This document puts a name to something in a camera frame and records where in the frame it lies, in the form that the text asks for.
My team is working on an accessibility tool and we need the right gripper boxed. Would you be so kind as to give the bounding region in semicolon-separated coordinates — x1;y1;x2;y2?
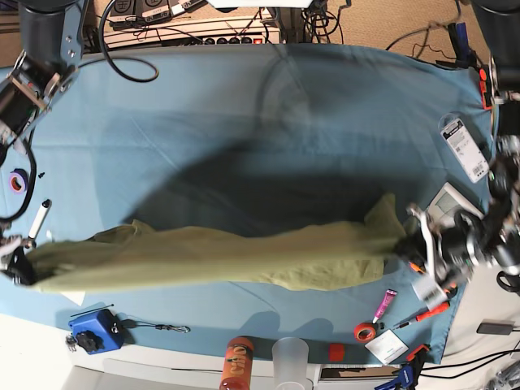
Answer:
1;235;36;286

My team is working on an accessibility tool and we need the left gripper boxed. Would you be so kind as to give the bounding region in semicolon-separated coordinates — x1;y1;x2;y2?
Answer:
394;204;494;284

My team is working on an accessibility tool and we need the olive green t-shirt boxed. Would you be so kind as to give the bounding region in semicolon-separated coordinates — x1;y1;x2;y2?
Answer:
27;193;405;293

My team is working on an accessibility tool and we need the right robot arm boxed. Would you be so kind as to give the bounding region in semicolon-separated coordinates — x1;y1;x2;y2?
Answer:
1;1;88;231

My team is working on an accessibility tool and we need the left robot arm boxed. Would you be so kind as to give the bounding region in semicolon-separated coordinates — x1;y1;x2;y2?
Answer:
394;1;519;293

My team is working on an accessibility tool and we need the pink glue tube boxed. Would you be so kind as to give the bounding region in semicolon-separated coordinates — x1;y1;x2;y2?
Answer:
372;289;398;324

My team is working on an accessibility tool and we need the orange black utility knife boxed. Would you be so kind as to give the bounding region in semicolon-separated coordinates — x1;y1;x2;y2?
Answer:
409;262;458;300

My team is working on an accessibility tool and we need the white paper card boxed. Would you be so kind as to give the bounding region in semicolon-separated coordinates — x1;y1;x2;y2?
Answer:
61;292;85;306

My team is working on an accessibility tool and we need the white marker pen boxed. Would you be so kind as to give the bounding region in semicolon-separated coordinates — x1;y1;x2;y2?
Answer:
28;199;52;241

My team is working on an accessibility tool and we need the purple tape roll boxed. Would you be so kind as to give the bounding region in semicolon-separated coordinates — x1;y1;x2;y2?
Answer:
9;168;28;193

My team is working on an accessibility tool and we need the black zip tie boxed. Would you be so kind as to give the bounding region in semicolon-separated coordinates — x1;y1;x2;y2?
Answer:
70;304;114;318

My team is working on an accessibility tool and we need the orange tape roll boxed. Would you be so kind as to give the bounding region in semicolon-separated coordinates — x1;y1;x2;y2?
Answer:
353;323;379;344

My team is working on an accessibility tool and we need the blue box with knob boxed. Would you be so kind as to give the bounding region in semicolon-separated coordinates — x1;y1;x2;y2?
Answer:
68;309;124;355

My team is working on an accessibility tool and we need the white square card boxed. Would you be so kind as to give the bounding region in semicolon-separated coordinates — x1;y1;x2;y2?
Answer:
365;329;409;365

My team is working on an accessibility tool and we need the black power adapter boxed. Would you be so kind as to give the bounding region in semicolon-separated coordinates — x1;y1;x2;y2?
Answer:
476;322;515;336

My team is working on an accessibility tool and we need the blue bar clamp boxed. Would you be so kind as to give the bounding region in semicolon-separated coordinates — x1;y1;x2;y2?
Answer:
375;344;430;390

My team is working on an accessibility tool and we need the frosted plastic cup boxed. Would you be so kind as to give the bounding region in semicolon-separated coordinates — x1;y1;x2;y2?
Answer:
271;337;309;390

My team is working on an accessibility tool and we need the orange black clamp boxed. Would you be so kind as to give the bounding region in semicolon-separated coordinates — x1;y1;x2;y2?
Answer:
479;66;493;111

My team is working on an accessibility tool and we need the blue black clamp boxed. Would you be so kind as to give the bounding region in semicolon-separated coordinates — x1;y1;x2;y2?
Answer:
435;22;480;70

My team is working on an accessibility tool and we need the blue table cloth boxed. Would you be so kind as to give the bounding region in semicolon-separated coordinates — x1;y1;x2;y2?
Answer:
12;45;491;358

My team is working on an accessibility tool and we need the orange drink can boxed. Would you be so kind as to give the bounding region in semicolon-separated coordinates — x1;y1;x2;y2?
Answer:
219;336;254;390

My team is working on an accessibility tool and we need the black power strip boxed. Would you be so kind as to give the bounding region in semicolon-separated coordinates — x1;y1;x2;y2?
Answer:
202;32;281;45

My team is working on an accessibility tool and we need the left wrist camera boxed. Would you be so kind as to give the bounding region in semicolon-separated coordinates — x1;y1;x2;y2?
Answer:
412;275;448;310

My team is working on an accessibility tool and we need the orange handled screwdriver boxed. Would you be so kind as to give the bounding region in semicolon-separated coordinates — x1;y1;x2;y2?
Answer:
393;301;450;330

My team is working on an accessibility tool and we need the black lanyard with carabiner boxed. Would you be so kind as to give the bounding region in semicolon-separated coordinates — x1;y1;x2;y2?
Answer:
121;318;192;334

